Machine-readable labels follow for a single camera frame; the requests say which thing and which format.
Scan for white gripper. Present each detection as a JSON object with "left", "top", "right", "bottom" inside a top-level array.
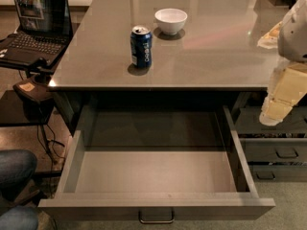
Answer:
[{"left": 257, "top": 0, "right": 307, "bottom": 122}]

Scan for blue pepsi can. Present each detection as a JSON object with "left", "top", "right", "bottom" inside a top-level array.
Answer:
[{"left": 130, "top": 25, "right": 152, "bottom": 68}]

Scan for grey upper side drawer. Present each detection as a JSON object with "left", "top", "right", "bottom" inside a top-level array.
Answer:
[{"left": 235, "top": 106, "right": 307, "bottom": 134}]

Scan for grey middle side drawer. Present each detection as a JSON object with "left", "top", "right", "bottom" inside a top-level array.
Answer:
[{"left": 240, "top": 138, "right": 307, "bottom": 162}]

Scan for grey lower side drawer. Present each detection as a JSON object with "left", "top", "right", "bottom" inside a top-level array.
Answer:
[{"left": 249, "top": 165, "right": 307, "bottom": 182}]

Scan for open grey top drawer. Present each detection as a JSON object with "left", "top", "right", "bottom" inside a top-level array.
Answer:
[{"left": 39, "top": 105, "right": 275, "bottom": 221}]

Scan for white ceramic bowl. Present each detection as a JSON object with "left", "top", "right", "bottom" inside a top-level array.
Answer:
[{"left": 154, "top": 9, "right": 188, "bottom": 35}]

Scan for black open laptop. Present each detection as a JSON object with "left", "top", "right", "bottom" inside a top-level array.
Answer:
[{"left": 0, "top": 0, "right": 73, "bottom": 69}]

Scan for black laptop stand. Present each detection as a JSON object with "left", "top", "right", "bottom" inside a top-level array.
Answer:
[{"left": 0, "top": 58, "right": 54, "bottom": 127}]

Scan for yellow sticky note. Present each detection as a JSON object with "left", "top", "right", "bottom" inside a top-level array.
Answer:
[{"left": 20, "top": 83, "right": 35, "bottom": 92}]

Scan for metal drawer handle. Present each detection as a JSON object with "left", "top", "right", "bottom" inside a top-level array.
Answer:
[{"left": 138, "top": 210, "right": 175, "bottom": 224}]

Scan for black cables on floor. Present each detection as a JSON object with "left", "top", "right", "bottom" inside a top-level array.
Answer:
[{"left": 35, "top": 124, "right": 67, "bottom": 177}]

